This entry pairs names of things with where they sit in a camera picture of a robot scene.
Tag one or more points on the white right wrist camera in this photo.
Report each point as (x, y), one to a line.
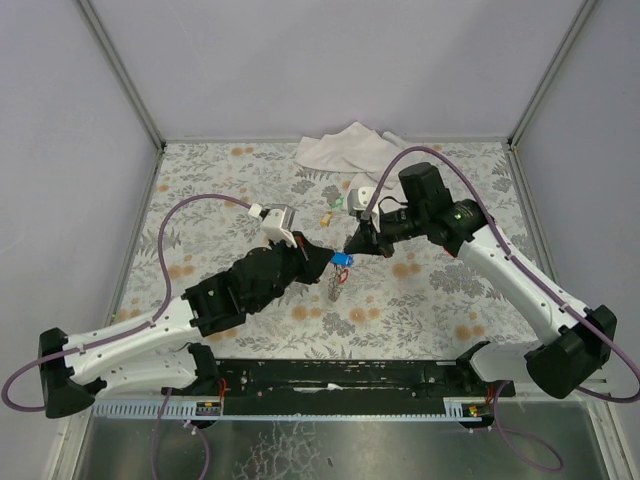
(359, 199)

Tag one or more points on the white slotted cable duct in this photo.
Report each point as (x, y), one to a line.
(305, 409)

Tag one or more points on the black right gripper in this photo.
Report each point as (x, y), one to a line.
(375, 238)

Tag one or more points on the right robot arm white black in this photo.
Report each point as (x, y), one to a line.
(571, 337)

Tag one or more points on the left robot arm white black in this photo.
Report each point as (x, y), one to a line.
(75, 367)

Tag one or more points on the blue tagged key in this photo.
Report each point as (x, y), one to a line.
(342, 259)

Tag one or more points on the white disc with keyrings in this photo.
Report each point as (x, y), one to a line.
(334, 287)

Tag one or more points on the green tagged key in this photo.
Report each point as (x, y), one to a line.
(337, 203)

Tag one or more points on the white crumpled cloth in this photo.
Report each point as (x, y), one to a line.
(356, 150)

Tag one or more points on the grey left corner post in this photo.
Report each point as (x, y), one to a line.
(97, 29)

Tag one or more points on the grey aluminium corner post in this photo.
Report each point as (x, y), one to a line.
(558, 59)

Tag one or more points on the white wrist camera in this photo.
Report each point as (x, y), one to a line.
(359, 199)
(275, 223)

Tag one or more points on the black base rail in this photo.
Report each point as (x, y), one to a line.
(340, 382)

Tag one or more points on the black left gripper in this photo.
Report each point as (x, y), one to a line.
(298, 257)

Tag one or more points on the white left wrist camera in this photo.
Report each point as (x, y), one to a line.
(275, 223)

